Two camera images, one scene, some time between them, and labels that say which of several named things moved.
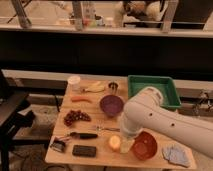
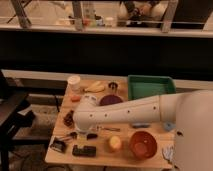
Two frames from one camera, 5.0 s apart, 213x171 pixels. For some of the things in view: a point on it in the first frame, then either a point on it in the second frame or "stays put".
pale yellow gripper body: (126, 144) -> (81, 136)
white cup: (74, 82) stays put
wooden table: (87, 131) stays put
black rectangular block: (84, 151) stays put
